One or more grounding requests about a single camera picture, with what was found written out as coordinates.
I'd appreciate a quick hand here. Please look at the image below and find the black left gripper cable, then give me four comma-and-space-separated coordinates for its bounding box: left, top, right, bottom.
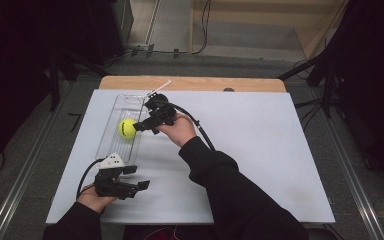
75, 157, 108, 200

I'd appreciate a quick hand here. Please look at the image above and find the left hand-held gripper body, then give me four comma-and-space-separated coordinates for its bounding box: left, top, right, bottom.
94, 152, 139, 201

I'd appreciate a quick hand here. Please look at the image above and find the clear plastic tray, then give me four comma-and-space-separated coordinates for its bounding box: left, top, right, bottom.
95, 94, 151, 167

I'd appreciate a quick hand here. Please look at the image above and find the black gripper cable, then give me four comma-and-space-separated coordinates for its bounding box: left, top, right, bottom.
166, 101, 217, 152
75, 157, 108, 200

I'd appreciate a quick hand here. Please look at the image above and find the white board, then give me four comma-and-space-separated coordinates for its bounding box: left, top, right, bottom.
45, 88, 336, 225

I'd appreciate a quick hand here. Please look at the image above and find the wooden table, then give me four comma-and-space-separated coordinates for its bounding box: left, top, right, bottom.
98, 75, 287, 93

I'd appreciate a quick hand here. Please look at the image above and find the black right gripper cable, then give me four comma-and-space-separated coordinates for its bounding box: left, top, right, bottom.
166, 101, 217, 152

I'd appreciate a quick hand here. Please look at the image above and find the black metal stand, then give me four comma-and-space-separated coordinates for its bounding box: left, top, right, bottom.
277, 49, 339, 119
47, 44, 112, 113

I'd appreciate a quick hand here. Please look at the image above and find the person's dark lap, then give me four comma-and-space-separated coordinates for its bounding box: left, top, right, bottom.
123, 224, 221, 240

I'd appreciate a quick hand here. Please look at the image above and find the person's right hand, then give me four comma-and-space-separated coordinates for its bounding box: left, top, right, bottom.
156, 113, 198, 148

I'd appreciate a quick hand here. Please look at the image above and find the yellow tennis ball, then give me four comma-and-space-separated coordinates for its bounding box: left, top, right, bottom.
117, 118, 138, 140

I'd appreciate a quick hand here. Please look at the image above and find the metal floor rail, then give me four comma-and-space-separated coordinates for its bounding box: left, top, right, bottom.
0, 79, 76, 240
308, 86, 384, 240

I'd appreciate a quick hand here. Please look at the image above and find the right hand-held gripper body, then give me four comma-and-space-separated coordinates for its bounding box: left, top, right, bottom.
144, 79, 178, 127

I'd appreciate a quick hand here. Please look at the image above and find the person's left hand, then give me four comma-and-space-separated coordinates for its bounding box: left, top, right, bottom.
76, 185, 118, 214

